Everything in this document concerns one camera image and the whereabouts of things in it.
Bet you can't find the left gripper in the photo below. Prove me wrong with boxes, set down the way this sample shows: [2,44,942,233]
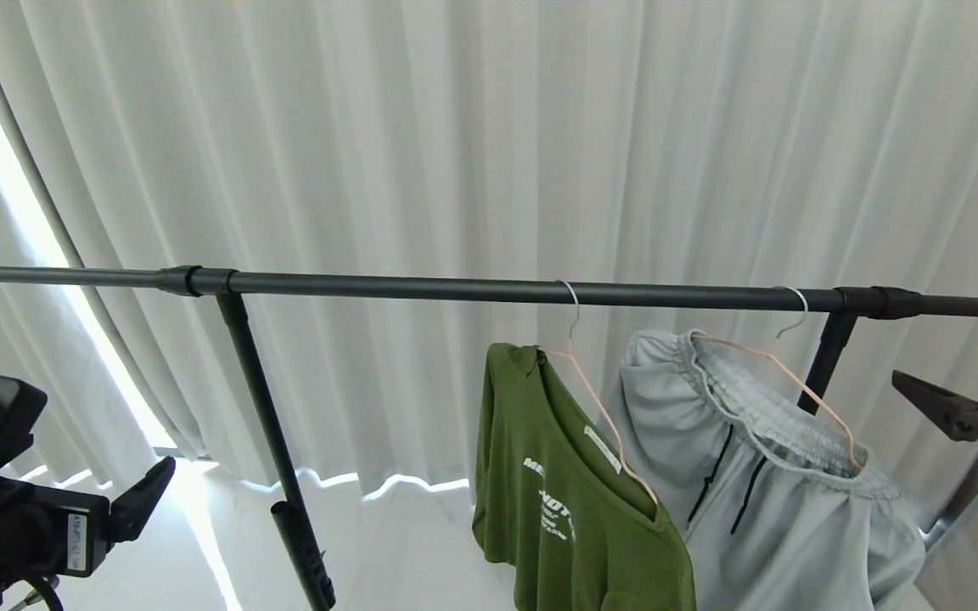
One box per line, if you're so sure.
[0,456,177,580]

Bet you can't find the pink clothes hanger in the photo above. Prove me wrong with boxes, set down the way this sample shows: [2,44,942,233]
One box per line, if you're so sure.
[691,287,868,472]
[540,280,661,503]

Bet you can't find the pale grey garment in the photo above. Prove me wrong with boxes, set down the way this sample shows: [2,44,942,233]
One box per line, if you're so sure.
[608,329,927,611]

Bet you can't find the green shirt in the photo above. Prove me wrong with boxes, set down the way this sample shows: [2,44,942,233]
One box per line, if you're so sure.
[472,342,698,611]

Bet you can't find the black clothes rack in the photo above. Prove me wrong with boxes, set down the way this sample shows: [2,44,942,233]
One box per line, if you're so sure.
[0,261,978,611]

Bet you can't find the black cable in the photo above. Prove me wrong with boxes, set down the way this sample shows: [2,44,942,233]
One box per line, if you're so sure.
[5,575,65,611]

